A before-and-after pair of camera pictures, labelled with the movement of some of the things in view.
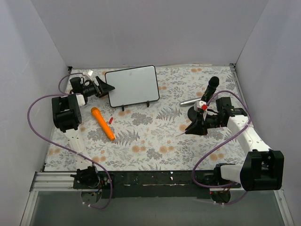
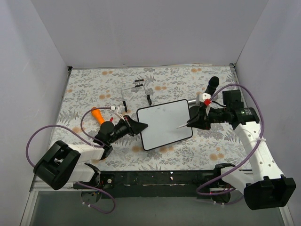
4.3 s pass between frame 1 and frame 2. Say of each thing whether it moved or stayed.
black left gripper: moved
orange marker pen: stayed
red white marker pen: moved
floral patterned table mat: stayed
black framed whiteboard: moved
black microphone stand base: stayed
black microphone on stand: stayed
